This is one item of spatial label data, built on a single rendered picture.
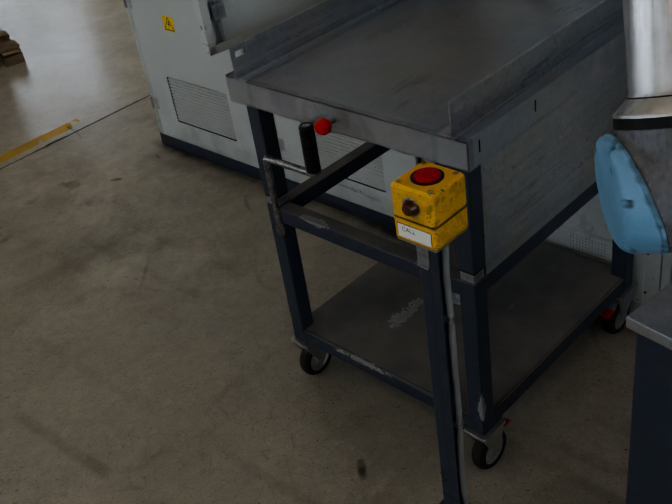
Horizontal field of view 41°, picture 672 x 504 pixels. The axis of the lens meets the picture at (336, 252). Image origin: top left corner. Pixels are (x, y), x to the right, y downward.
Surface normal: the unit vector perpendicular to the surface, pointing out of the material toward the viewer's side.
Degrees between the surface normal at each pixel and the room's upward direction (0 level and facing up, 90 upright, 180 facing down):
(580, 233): 90
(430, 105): 0
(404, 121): 0
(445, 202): 90
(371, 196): 90
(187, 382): 0
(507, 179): 90
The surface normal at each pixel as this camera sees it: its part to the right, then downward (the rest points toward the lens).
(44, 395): -0.14, -0.82
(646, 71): -0.81, 0.20
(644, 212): -0.12, 0.39
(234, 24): 0.59, 0.39
